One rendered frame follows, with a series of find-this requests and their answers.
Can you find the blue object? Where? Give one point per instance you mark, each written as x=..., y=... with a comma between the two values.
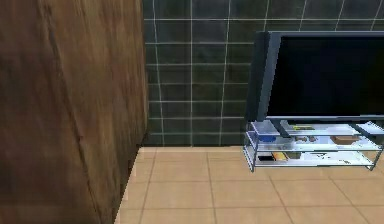
x=267, y=138

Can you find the black flat object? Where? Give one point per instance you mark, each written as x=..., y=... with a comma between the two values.
x=266, y=158

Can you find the yellow book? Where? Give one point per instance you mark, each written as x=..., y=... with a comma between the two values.
x=280, y=156

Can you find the yellow green flat object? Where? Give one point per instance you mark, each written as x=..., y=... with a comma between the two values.
x=303, y=127

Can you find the brown wooden cupboard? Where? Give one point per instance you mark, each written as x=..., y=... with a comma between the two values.
x=66, y=110

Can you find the glass television stand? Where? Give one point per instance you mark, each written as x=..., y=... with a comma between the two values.
x=313, y=156

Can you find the black television set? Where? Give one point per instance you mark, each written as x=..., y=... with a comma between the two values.
x=326, y=76

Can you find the brown box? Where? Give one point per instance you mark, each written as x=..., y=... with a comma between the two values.
x=345, y=139

